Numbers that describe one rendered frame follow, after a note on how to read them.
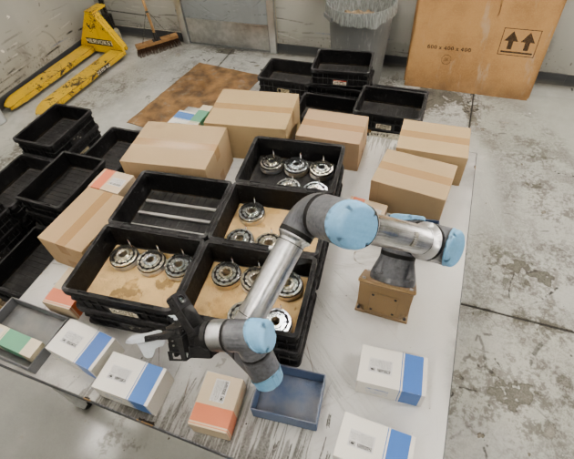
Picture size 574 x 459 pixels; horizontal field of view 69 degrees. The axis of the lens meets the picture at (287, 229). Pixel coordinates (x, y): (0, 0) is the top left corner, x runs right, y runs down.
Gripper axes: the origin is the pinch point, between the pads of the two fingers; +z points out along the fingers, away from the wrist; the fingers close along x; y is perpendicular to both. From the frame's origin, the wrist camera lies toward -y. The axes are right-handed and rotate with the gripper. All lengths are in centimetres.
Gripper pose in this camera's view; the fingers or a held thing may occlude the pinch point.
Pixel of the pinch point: (146, 327)
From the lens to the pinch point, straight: 115.2
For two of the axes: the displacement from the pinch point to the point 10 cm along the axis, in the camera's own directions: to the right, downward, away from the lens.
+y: 1.7, 9.8, 1.2
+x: 4.0, -1.8, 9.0
